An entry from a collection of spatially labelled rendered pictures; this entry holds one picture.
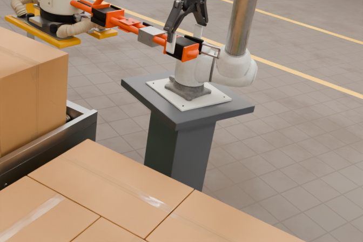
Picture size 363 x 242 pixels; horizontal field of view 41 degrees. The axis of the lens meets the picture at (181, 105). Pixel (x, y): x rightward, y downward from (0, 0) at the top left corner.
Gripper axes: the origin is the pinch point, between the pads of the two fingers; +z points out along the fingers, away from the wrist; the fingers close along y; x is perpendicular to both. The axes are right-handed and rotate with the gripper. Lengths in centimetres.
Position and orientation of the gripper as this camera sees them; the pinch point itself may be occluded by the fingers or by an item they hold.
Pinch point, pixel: (183, 45)
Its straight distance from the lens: 158.5
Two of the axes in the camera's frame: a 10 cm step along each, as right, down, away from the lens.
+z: -1.5, 8.8, 4.5
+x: 7.6, 3.9, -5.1
